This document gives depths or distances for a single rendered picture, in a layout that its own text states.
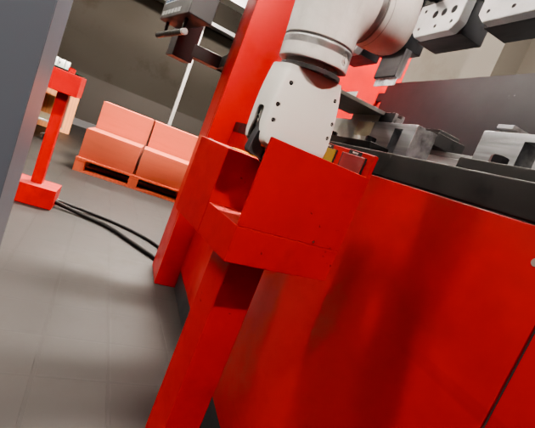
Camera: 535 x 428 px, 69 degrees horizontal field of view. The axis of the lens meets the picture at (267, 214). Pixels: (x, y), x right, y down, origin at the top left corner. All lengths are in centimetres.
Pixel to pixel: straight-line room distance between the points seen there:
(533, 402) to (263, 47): 170
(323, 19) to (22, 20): 52
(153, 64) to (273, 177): 749
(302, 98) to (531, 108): 110
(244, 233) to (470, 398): 32
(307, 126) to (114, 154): 351
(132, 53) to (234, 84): 607
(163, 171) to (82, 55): 429
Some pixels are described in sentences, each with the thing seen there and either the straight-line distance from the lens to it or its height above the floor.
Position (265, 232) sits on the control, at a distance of 45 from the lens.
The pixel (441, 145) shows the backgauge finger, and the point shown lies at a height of 99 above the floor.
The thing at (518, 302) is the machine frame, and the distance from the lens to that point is 51.
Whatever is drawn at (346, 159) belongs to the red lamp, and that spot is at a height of 82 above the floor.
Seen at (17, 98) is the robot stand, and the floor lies 72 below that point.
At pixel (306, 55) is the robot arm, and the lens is 46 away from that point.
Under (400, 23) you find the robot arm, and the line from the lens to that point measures 54.
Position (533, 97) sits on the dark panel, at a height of 126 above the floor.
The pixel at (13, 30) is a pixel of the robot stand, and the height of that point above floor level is 82.
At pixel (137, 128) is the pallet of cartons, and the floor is 54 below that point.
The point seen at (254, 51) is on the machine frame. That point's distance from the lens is 191.
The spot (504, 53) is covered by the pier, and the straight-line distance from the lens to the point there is 363.
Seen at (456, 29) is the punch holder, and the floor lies 118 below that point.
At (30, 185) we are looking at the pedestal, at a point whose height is 11.
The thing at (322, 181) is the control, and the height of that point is 78.
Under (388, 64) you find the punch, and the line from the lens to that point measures 118.
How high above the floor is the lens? 79
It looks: 8 degrees down
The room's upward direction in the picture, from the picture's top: 22 degrees clockwise
